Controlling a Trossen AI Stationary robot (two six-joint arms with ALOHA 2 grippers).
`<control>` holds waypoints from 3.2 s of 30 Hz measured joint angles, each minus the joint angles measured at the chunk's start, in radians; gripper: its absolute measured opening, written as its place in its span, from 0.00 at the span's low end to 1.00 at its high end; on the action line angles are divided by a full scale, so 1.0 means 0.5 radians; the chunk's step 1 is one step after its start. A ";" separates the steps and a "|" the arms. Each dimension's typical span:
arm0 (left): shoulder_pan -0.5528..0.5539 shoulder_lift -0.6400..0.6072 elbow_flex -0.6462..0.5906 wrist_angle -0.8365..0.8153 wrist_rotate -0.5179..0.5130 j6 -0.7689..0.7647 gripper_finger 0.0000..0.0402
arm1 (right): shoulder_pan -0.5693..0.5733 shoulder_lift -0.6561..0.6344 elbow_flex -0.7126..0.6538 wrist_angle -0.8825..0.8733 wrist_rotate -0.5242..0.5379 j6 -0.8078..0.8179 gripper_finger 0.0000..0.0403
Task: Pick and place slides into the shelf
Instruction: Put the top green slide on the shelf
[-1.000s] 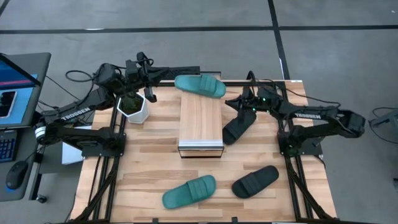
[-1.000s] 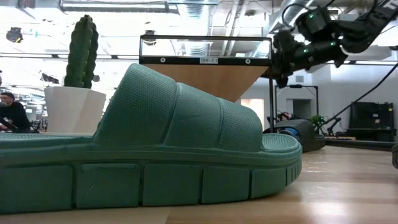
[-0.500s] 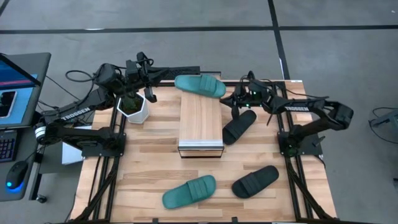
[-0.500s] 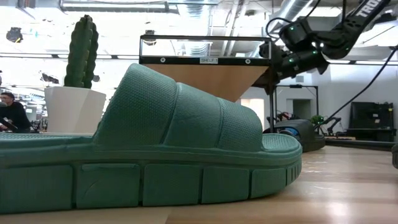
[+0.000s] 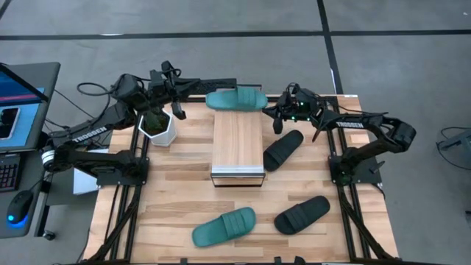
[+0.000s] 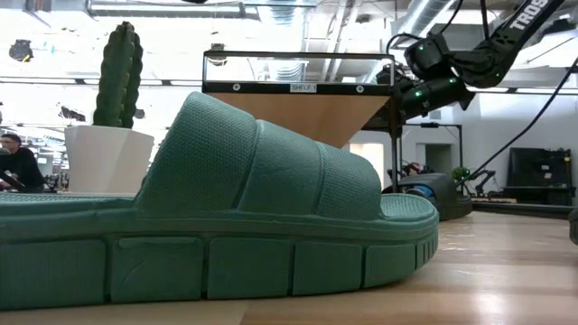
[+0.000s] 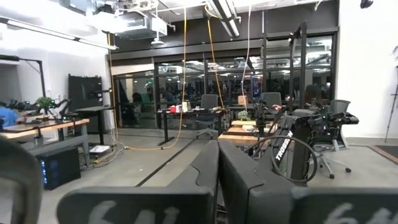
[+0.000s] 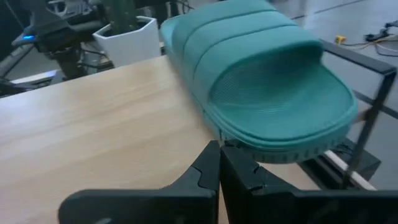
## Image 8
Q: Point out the small yellow floor object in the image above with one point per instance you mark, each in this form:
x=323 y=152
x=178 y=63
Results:
x=340 y=39

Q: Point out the wooden shelf with metal frame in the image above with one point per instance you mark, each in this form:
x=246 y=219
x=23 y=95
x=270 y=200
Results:
x=93 y=124

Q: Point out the teal rubber slide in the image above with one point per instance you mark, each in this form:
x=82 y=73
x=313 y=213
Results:
x=248 y=62

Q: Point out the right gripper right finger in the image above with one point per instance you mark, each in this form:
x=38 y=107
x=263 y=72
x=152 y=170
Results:
x=280 y=207

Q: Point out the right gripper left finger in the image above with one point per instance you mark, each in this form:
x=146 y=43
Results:
x=140 y=207

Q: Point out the white hexagonal plant pot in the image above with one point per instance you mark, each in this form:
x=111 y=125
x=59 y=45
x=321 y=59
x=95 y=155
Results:
x=130 y=46

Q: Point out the green cactus plant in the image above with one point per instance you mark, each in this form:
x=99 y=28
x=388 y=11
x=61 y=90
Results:
x=121 y=15

